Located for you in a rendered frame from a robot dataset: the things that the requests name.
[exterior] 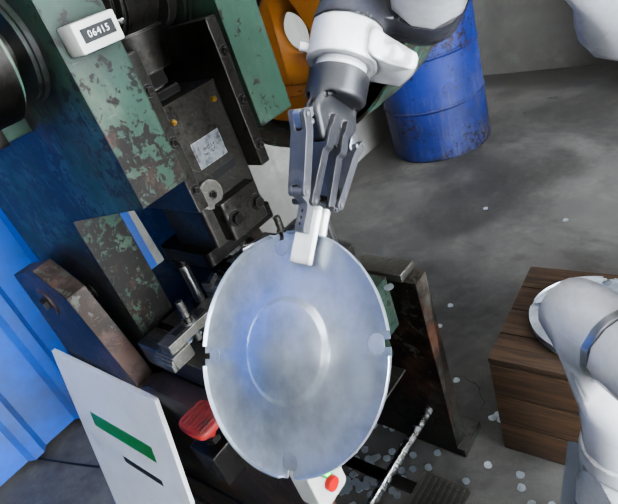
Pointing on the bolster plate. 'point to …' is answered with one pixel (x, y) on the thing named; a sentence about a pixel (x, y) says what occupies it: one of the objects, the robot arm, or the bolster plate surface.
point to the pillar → (192, 283)
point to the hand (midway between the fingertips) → (310, 235)
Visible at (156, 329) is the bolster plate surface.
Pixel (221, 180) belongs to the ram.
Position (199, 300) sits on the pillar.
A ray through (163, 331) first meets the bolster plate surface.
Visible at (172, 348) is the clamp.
